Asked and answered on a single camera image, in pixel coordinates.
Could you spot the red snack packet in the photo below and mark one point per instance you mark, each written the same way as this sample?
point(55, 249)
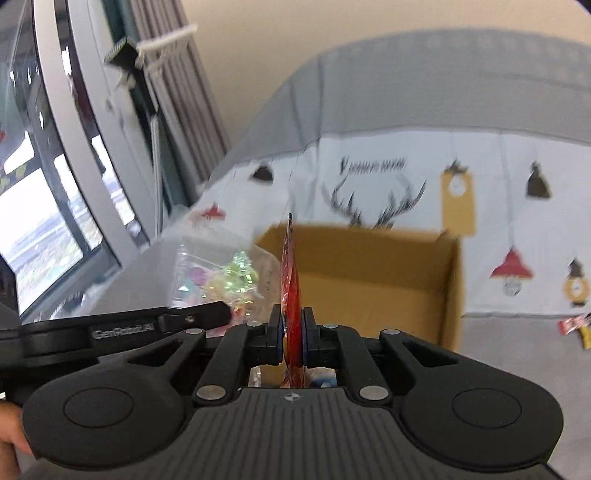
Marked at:
point(290, 286)

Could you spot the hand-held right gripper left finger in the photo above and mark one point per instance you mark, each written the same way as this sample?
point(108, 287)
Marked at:
point(279, 341)

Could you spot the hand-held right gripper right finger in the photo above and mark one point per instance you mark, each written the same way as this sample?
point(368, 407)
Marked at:
point(305, 344)

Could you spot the white window frame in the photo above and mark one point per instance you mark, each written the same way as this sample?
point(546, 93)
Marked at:
point(69, 115)

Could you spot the clear bag of candies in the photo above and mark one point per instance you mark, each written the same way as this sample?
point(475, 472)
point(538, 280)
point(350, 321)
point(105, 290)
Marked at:
point(235, 277)

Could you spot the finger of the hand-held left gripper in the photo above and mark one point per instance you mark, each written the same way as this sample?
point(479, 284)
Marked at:
point(198, 316)

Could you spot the cardboard box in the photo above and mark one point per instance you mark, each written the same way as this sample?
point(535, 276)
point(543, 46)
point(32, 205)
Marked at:
point(369, 277)

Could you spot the person's left hand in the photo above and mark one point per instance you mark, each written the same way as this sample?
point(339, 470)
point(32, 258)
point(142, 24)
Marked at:
point(9, 431)

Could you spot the white steamer hanger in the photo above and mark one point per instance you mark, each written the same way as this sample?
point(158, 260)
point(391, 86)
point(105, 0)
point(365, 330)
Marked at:
point(168, 40)

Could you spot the gold wrapped candy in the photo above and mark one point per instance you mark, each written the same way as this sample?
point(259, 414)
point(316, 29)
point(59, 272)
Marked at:
point(587, 336)

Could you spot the grey printed blanket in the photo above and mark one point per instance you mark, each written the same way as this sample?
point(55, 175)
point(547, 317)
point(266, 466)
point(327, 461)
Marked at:
point(392, 92)

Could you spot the black garment steamer head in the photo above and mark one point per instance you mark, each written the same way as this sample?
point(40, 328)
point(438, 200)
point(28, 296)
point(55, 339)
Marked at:
point(124, 55)

